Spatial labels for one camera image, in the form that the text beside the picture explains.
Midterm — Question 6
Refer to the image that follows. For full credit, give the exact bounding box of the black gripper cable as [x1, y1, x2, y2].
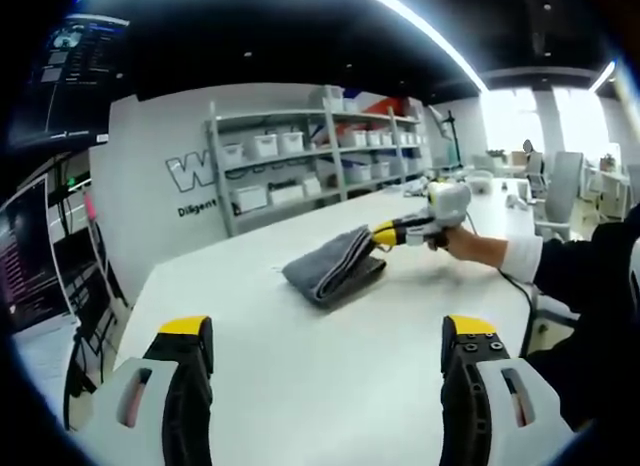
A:
[464, 213, 539, 360]

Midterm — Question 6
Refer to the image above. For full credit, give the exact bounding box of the black monitor stand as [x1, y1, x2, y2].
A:
[49, 150, 134, 427]

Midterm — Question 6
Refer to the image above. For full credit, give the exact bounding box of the long ceiling light strip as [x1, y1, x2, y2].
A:
[344, 0, 490, 93]

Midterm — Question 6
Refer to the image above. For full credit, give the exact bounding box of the grey office chair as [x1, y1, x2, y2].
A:
[530, 150, 585, 243]

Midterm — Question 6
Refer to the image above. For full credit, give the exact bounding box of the grey towel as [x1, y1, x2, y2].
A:
[281, 224, 389, 312]

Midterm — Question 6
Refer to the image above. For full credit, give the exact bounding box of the large black hanging monitor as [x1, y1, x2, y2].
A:
[9, 18, 132, 148]

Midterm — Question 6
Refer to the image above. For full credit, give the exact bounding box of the dark monitor with purple text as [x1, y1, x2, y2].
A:
[0, 178, 77, 333]

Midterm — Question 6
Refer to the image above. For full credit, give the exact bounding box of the black tripod stand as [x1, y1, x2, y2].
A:
[428, 107, 465, 171]

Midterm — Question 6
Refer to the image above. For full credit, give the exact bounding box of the row of white storage boxes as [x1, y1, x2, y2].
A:
[219, 88, 427, 213]

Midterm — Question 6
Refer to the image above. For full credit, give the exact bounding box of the person's right hand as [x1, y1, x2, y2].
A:
[426, 227, 510, 273]

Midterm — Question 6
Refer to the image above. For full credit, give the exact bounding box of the grey metal shelf rack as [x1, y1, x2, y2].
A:
[204, 85, 432, 238]

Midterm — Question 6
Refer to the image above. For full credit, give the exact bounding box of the person's dark clothed torso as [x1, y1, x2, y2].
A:
[524, 265, 640, 437]

